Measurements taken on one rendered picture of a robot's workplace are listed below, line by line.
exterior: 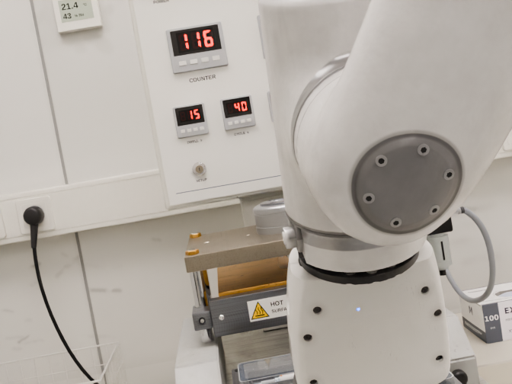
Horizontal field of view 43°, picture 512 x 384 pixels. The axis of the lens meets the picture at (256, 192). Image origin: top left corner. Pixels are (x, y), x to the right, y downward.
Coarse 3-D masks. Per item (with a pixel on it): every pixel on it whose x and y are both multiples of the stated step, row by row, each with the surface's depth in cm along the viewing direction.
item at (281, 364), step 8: (256, 360) 69; (264, 360) 68; (272, 360) 68; (280, 360) 67; (288, 360) 67; (240, 368) 67; (248, 368) 67; (256, 368) 66; (264, 368) 66; (272, 368) 66; (280, 368) 65; (288, 368) 65; (240, 376) 65; (248, 376) 64; (256, 376) 64; (264, 376) 64
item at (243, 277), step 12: (240, 264) 95; (252, 264) 93; (264, 264) 92; (276, 264) 90; (228, 276) 88; (240, 276) 87; (252, 276) 85; (264, 276) 84; (276, 276) 83; (228, 288) 80; (240, 288) 79; (252, 288) 79; (264, 288) 79
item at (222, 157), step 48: (144, 0) 97; (192, 0) 97; (240, 0) 98; (144, 48) 97; (240, 48) 98; (192, 96) 98; (240, 96) 98; (192, 144) 98; (240, 144) 99; (192, 192) 99; (240, 192) 99
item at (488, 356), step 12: (468, 336) 125; (480, 348) 118; (492, 348) 117; (504, 348) 116; (480, 360) 112; (492, 360) 111; (504, 360) 110; (480, 372) 110; (492, 372) 110; (504, 372) 110
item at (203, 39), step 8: (184, 32) 97; (192, 32) 97; (200, 32) 97; (208, 32) 97; (184, 40) 97; (192, 40) 97; (200, 40) 97; (208, 40) 97; (184, 48) 97; (192, 48) 97; (200, 48) 97; (208, 48) 97
